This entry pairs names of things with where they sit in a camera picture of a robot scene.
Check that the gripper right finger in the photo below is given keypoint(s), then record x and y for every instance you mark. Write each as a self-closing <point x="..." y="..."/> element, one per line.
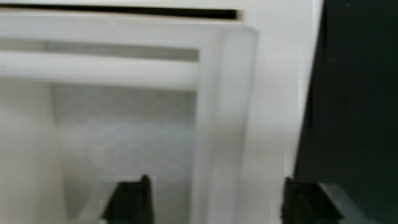
<point x="308" y="207"/>

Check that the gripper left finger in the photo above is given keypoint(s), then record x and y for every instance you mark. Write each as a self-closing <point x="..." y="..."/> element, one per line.
<point x="128" y="208"/>

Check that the white cabinet body box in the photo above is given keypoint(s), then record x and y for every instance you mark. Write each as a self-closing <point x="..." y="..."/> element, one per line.
<point x="125" y="91"/>

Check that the white right fence rail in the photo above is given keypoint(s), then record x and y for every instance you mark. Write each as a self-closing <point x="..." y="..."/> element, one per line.
<point x="285" y="21"/>

